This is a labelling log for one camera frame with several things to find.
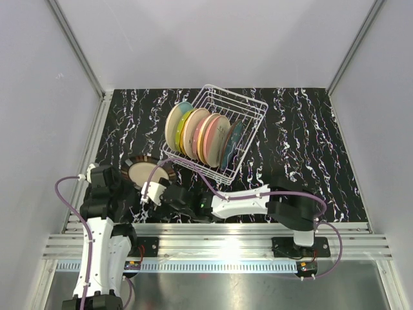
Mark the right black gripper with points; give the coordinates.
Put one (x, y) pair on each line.
(162, 208)

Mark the pink scalloped plate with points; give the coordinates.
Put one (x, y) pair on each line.
(195, 138)

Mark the teal glazed floral plate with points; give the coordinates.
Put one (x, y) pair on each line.
(230, 144)

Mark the white slotted cable duct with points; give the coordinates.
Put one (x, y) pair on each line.
(268, 266)

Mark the green polka dot plate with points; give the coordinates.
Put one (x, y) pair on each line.
(179, 130)

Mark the orange cream branch plate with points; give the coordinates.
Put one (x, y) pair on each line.
(200, 142)

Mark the blue cream branch plate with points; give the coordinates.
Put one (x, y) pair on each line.
(173, 120)

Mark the aluminium mounting rail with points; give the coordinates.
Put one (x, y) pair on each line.
(253, 241)

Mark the white wire dish rack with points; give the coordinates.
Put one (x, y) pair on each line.
(234, 106)

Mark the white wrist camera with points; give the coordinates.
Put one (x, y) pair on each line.
(152, 192)
(87, 175)

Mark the aluminium frame post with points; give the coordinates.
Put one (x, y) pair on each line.
(62, 20)
(361, 34)

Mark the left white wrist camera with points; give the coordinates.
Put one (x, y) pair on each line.
(87, 175)

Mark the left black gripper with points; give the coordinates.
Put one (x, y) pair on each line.
(115, 176)

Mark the right aluminium frame post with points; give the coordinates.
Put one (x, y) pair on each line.
(361, 34)

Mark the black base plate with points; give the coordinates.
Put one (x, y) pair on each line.
(284, 247)
(145, 246)

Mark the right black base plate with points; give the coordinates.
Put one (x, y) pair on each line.
(284, 247)

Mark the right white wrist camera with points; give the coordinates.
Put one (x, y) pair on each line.
(152, 192)

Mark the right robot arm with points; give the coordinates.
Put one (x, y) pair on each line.
(292, 206)

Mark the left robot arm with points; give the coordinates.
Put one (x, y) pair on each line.
(106, 243)

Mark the black marble pattern mat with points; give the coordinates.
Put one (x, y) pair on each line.
(299, 139)

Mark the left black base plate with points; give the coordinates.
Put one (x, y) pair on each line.
(145, 246)

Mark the pink cream branch plate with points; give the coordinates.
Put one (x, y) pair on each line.
(214, 139)
(189, 130)

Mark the left aluminium frame post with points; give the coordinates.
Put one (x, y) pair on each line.
(62, 20)

